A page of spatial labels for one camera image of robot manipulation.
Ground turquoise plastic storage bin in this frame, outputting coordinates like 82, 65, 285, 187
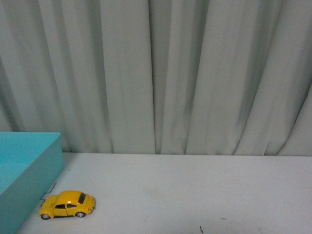
0, 132, 64, 234

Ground yellow beetle toy car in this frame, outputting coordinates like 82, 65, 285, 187
39, 191, 96, 220

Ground grey-white curtain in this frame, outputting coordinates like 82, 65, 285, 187
0, 0, 312, 156

